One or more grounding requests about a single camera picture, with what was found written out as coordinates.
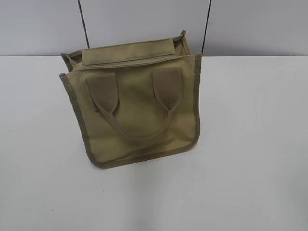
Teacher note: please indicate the khaki canvas tote bag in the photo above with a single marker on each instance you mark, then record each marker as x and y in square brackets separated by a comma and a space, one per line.
[135, 102]

